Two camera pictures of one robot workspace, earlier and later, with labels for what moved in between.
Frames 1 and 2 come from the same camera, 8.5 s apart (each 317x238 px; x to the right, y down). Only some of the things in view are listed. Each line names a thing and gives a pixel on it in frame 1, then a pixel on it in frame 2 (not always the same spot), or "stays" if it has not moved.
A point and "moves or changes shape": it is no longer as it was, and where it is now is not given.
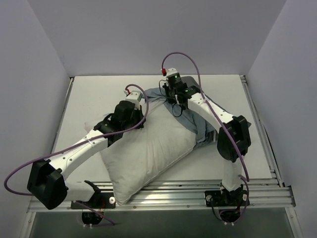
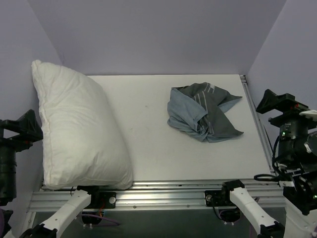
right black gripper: x=170 y=92 → x=286 y=110
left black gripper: x=138 y=115 → x=19 y=138
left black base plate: x=100 y=200 stays
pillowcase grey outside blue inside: x=206 y=135 moves or changes shape
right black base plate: x=225 y=198 stays
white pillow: x=138 y=159 → x=84 y=143
